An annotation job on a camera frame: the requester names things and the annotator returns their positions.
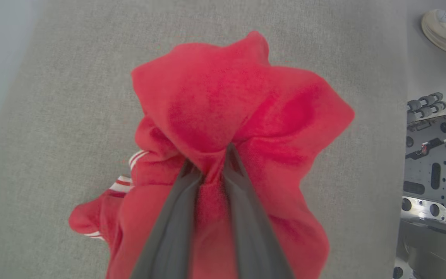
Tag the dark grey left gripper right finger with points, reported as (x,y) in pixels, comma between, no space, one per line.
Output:
(256,240)

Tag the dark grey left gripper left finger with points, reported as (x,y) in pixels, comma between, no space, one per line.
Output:
(168,240)

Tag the red garment with white trim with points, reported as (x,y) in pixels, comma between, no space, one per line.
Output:
(223,100)

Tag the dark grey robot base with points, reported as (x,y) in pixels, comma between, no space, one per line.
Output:
(434,174)

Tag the off-white sneaker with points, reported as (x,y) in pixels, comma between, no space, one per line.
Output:
(445,31)

